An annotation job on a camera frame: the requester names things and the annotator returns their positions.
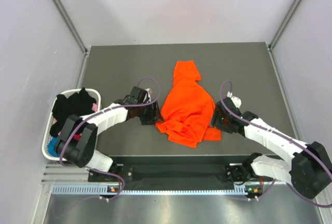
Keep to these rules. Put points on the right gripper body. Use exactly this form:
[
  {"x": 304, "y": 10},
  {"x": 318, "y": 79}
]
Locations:
[{"x": 221, "y": 122}]

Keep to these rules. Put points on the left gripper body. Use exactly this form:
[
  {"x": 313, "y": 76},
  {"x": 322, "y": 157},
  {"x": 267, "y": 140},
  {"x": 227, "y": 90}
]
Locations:
[{"x": 147, "y": 114}]

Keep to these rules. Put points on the orange t-shirt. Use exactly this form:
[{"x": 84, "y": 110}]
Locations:
[{"x": 188, "y": 109}]

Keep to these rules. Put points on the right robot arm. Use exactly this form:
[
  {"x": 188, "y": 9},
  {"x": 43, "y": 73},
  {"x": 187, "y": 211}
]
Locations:
[{"x": 306, "y": 167}]

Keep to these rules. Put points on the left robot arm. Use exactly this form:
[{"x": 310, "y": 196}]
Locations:
[{"x": 83, "y": 153}]

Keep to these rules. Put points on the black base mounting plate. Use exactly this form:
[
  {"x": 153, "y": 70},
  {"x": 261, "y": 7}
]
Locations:
[{"x": 226, "y": 168}]

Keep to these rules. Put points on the white laundry basket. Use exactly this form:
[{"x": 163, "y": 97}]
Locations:
[{"x": 47, "y": 137}]

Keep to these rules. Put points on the black garment in basket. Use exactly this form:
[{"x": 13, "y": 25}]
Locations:
[{"x": 79, "y": 104}]

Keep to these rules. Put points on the blue garment in basket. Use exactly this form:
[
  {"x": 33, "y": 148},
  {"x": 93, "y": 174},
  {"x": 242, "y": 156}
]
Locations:
[{"x": 52, "y": 147}]

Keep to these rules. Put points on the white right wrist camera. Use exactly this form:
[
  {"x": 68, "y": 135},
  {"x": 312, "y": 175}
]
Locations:
[{"x": 236, "y": 101}]

